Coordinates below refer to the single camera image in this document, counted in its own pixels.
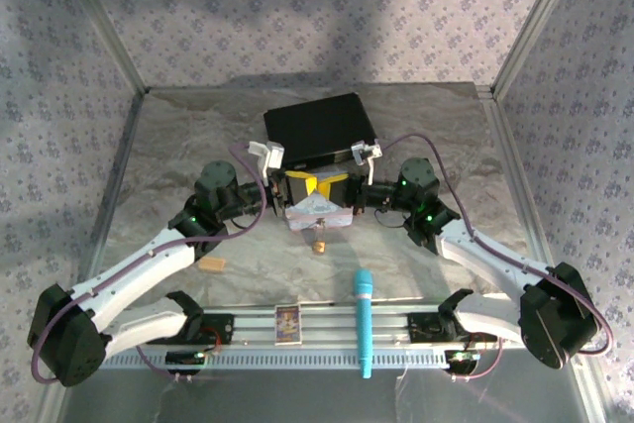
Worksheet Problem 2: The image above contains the small brass padlock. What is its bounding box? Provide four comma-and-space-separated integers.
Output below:
311, 217, 329, 255

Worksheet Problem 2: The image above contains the black flat box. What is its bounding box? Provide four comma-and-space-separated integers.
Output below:
263, 91, 378, 170

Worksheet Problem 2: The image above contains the small wooden block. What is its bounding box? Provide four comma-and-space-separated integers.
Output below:
198, 257, 227, 276

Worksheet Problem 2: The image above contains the cyan marker pen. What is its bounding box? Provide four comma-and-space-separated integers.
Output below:
352, 267, 375, 380

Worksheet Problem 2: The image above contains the small printed card box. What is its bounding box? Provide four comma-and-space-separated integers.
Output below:
273, 304, 303, 346

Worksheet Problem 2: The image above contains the left control board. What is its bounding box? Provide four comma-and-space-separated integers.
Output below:
164, 350, 208, 369

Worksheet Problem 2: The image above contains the control board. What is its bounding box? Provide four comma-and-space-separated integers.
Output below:
444, 349, 482, 375
164, 350, 208, 369

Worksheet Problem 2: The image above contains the right control board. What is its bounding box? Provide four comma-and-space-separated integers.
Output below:
444, 349, 482, 375

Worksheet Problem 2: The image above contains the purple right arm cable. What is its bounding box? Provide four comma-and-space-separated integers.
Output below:
381, 133, 615, 358

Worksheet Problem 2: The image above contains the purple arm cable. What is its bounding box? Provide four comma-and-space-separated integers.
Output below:
30, 141, 269, 385
381, 133, 615, 358

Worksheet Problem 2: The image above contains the aluminium table side rail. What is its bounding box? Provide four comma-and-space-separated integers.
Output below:
476, 85, 560, 273
73, 90, 148, 295

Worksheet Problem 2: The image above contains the aluminium mounting rail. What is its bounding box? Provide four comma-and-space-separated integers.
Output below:
103, 301, 526, 351

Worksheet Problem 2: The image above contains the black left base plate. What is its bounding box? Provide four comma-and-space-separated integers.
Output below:
197, 312, 236, 347

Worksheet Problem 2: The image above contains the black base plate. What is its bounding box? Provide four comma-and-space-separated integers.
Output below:
197, 312, 236, 347
407, 312, 499, 346

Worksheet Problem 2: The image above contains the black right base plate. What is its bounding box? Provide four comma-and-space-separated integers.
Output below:
407, 312, 499, 346

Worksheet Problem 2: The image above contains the red left base wire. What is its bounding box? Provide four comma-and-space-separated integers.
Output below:
204, 327, 223, 356

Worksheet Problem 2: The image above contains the grey slotted cable duct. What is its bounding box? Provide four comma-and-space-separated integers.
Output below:
98, 346, 455, 371

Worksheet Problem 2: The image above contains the aluminium frame post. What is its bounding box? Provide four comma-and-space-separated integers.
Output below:
52, 0, 150, 95
489, 0, 588, 98

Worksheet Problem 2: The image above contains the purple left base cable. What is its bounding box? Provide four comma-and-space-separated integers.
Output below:
134, 343, 209, 382

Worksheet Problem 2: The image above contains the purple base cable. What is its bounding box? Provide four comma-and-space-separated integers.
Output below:
134, 343, 209, 382
448, 338, 504, 381

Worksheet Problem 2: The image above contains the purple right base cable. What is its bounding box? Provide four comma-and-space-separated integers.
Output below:
448, 338, 504, 381

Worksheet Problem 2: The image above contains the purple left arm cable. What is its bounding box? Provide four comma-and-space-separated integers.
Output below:
30, 141, 269, 385

